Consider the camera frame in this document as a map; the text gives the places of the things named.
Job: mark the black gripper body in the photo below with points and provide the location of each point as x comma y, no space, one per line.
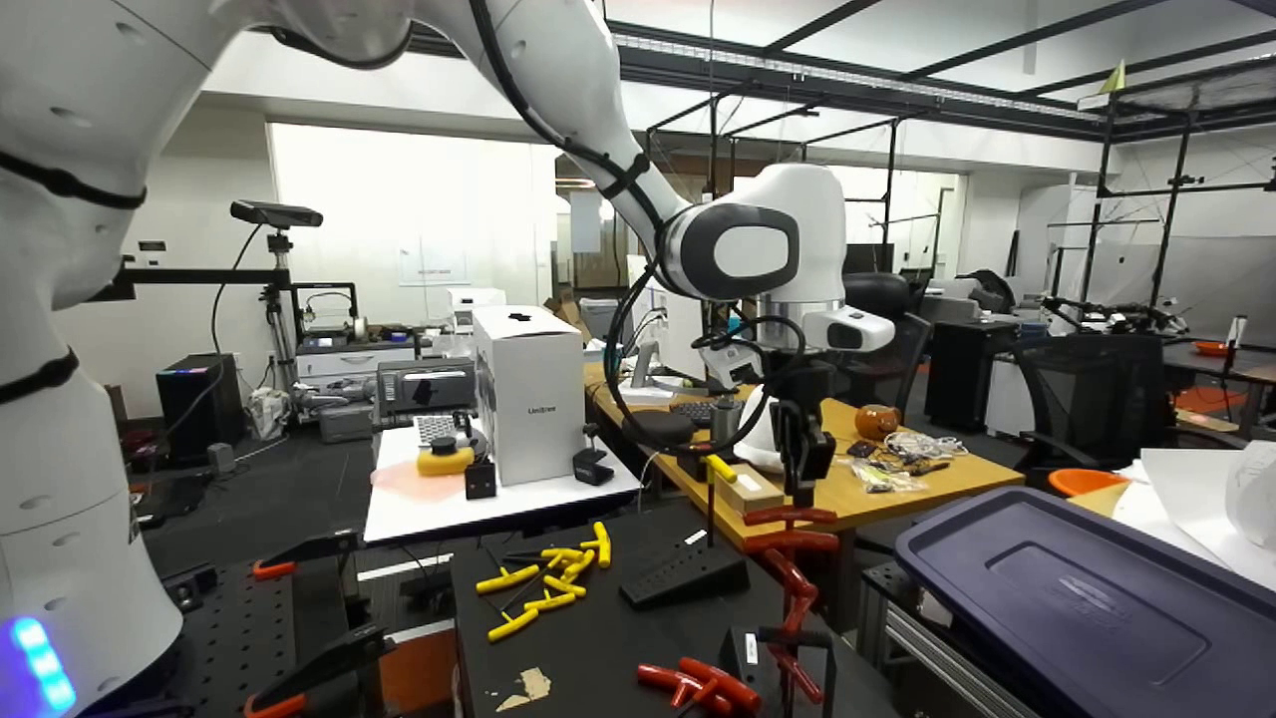
799,393

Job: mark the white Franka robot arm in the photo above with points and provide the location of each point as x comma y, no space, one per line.
82,107

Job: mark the brown round object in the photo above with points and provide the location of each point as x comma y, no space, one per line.
877,422

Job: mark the yellow round object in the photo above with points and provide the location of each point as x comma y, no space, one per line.
445,461

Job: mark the wooden block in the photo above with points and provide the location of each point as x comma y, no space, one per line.
751,490

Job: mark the grey metal cup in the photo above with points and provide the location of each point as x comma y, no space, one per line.
727,424

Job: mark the clear plastic bag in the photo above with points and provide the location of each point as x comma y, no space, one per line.
904,461

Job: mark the black office chair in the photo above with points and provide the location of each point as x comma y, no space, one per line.
892,366

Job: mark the black round pouch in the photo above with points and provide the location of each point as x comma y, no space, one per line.
670,429

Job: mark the computer monitor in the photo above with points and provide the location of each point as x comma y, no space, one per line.
658,346

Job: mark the black cabinet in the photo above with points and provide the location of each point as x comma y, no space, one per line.
969,382

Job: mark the white foam board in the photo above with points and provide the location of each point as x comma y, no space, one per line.
559,499

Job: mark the small orange hex key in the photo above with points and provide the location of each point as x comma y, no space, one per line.
707,705

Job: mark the orange bowl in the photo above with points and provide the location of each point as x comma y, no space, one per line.
1080,479

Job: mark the white rectangular box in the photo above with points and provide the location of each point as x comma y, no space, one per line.
530,400

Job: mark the black mesh chair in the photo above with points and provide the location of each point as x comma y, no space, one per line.
1098,393

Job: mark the purple plastic bin lid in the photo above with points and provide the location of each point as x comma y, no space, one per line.
1091,612

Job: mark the small black block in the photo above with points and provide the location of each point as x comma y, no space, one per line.
478,475

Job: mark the small white box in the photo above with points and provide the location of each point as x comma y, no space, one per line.
474,304

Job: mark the pale tape scrap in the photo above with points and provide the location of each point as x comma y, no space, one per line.
526,687

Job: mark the white plastic sheet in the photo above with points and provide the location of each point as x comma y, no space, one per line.
1197,514

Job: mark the orange tray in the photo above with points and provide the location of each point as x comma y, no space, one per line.
1208,400

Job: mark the silver metal bar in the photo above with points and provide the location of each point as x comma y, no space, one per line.
404,568

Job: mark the orange box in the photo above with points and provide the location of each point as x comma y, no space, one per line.
421,671

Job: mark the small grey box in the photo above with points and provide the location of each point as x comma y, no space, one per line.
345,424

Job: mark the small black framed screen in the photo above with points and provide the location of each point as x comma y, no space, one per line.
325,316

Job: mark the black orange bar clamp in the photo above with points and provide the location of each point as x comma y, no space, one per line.
320,663
305,551

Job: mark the black tripod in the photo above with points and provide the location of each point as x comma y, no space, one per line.
280,333

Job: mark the black speaker box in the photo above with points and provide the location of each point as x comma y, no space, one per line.
200,406

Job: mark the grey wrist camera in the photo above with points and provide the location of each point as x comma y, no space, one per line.
729,362

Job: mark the aluminium frame rail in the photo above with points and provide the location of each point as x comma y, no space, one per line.
929,663

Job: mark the black metal cage frame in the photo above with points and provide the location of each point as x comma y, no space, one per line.
892,174

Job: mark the black metal rack frame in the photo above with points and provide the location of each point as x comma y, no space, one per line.
1094,203

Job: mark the grey camera box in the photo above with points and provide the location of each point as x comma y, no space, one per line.
424,390

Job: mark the black stereo camera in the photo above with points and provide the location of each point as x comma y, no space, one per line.
276,212

